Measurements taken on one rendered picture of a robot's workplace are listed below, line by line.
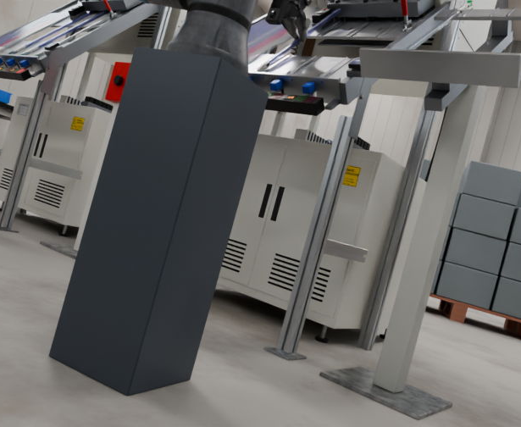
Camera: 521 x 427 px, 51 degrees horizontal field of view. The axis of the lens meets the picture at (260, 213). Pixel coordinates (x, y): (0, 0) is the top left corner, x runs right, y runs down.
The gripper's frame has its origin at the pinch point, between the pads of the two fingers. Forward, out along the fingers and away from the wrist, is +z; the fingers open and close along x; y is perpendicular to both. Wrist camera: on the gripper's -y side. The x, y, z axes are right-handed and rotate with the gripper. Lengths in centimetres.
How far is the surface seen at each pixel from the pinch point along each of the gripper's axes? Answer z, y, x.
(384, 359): 36, -76, -59
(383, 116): 480, 497, 300
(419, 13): 8.0, 27.4, -28.1
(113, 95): 10, -26, 77
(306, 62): -0.4, -12.1, -10.1
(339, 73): -1.7, -17.8, -25.0
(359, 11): 6.4, 26.5, -7.0
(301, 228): 43, -42, -11
